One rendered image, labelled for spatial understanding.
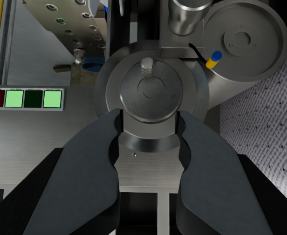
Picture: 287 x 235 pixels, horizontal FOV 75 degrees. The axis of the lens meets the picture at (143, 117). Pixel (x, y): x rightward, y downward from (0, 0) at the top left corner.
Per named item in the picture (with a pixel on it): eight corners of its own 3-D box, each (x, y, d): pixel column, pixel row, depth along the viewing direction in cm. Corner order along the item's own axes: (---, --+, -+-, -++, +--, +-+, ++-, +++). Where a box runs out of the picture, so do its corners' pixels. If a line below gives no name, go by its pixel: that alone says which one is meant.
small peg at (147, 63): (142, 70, 19) (139, 57, 20) (142, 79, 22) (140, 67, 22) (155, 67, 19) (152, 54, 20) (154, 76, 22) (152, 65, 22)
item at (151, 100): (125, 127, 21) (113, 65, 22) (127, 128, 23) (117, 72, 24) (190, 114, 21) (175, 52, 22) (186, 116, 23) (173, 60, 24)
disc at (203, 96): (208, 38, 25) (211, 154, 23) (207, 41, 25) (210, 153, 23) (96, 38, 25) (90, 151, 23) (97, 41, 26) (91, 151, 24)
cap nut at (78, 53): (83, 48, 58) (82, 62, 57) (87, 54, 62) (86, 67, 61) (71, 48, 58) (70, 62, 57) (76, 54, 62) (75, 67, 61)
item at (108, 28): (113, -56, 28) (108, 63, 26) (129, 34, 51) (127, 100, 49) (110, -56, 28) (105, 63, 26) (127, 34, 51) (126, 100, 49)
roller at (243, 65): (285, -4, 25) (293, 83, 24) (217, 69, 50) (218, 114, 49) (195, -3, 26) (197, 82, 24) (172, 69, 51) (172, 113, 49)
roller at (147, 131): (196, 49, 24) (198, 140, 23) (172, 97, 50) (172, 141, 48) (107, 49, 24) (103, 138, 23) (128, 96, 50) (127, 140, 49)
